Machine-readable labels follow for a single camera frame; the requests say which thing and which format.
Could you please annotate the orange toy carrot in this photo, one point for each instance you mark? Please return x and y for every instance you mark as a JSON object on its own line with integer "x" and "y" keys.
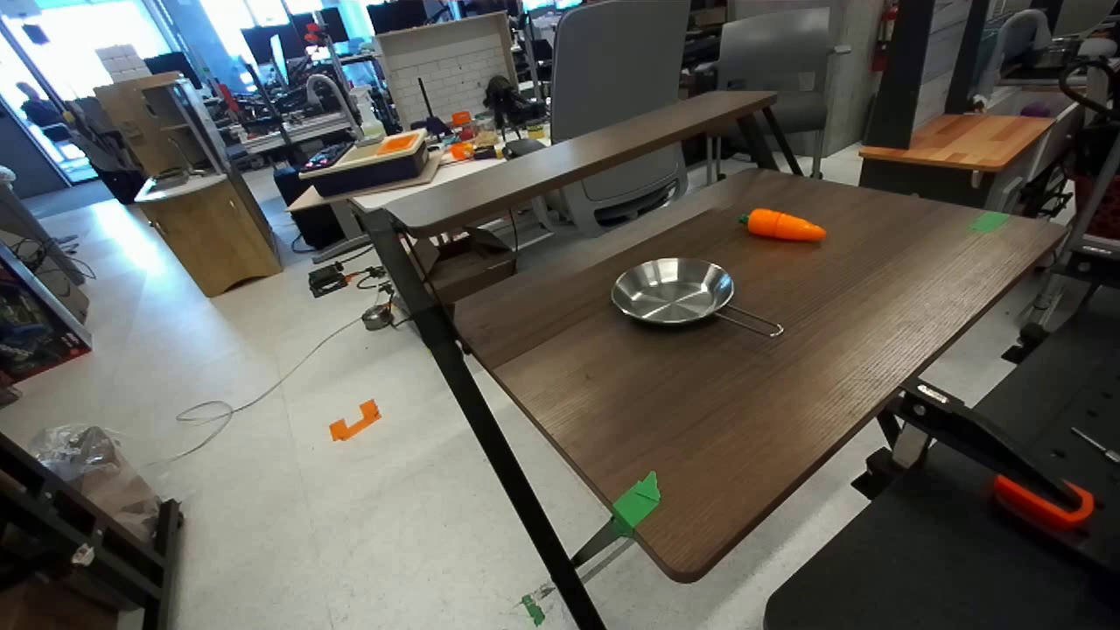
{"x": 786, "y": 226}

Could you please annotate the white spray bottle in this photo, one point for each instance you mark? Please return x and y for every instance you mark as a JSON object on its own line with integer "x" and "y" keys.
{"x": 372, "y": 117}

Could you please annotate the small orange object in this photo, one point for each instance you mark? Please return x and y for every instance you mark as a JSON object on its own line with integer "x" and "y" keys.
{"x": 462, "y": 149}

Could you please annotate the orange floor tape mark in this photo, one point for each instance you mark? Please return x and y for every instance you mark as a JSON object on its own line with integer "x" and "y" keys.
{"x": 352, "y": 426}

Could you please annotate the green tape strip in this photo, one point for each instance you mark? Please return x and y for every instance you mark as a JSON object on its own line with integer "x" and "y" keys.
{"x": 993, "y": 222}
{"x": 639, "y": 502}

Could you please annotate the white pegboard panel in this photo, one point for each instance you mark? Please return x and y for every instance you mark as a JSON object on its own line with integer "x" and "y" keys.
{"x": 449, "y": 63}

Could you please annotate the black power strip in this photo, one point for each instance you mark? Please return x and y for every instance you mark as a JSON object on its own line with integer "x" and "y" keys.
{"x": 328, "y": 282}

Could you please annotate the light wooden cabinet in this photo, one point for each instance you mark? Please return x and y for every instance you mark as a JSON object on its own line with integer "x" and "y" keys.
{"x": 212, "y": 234}

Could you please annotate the cluttered storage shelf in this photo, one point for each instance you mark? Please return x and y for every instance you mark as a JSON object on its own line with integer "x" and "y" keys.
{"x": 38, "y": 318}

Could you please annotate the tall cardboard box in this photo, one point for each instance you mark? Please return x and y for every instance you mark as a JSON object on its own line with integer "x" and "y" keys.
{"x": 140, "y": 117}

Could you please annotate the small silver frying pan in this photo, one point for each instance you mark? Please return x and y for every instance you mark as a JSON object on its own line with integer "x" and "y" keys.
{"x": 673, "y": 293}

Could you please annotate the black perforated breadboard table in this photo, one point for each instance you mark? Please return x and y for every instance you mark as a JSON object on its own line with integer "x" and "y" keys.
{"x": 933, "y": 573}

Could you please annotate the black tray with orange contents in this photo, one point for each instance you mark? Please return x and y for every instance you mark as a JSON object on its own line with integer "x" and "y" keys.
{"x": 367, "y": 168}

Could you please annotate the white side table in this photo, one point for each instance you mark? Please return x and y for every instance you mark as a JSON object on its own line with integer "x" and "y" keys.
{"x": 319, "y": 201}

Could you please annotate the raised wooden shelf board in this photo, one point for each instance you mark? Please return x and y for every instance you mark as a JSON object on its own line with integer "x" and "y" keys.
{"x": 582, "y": 153}

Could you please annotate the clear plastic bag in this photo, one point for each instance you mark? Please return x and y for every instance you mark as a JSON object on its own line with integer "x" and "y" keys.
{"x": 98, "y": 474}

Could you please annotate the black metal table leg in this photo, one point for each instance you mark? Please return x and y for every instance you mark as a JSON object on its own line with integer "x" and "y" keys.
{"x": 790, "y": 145}
{"x": 491, "y": 441}

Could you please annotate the black metal equipment stand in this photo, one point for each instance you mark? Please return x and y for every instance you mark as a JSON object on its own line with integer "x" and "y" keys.
{"x": 1086, "y": 249}

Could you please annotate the butcher block wooden table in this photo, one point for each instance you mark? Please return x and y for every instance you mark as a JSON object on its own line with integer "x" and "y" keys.
{"x": 965, "y": 140}

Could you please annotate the black pillar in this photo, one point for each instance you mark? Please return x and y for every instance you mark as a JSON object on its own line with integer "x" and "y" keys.
{"x": 904, "y": 73}

